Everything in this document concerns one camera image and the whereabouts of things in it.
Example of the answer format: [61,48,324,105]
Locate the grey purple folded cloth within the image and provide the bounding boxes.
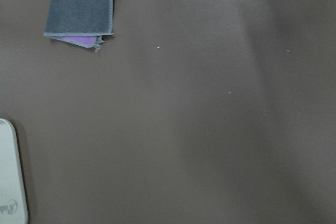
[44,0,114,51]

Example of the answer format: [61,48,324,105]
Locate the white rabbit tray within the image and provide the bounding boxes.
[1,119,28,224]

